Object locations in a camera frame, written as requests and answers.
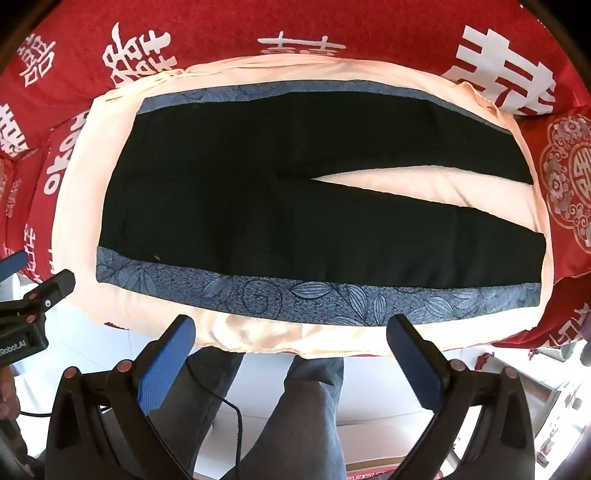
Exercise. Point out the person's right leg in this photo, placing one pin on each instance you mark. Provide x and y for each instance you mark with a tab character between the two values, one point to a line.
295	415

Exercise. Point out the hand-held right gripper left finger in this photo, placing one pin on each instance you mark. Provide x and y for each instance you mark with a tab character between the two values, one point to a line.
165	371

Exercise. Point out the red printed blanket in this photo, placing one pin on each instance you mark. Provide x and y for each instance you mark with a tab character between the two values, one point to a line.
369	27

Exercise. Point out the person's leg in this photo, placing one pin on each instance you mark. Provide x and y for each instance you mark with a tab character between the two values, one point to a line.
295	415
198	415

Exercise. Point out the peach bed sheet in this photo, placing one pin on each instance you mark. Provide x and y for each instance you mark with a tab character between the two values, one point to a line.
258	333

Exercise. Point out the person's left leg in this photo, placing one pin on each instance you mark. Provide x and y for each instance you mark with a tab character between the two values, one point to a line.
198	415

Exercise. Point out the cluttered grey shelf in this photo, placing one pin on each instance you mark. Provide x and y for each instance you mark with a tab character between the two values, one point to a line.
549	415

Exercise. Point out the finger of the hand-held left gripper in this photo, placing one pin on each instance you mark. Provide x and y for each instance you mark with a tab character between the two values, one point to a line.
11	265
55	284

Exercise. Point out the black pants blue floral stripes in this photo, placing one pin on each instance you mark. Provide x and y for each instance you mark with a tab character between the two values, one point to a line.
277	207

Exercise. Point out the person's left forearm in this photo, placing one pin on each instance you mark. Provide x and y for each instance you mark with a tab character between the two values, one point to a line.
6	397

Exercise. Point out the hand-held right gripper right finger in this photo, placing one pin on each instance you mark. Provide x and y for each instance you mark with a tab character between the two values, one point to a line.
416	367

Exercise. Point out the red patterned box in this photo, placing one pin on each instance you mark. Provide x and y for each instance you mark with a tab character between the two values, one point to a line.
374	470

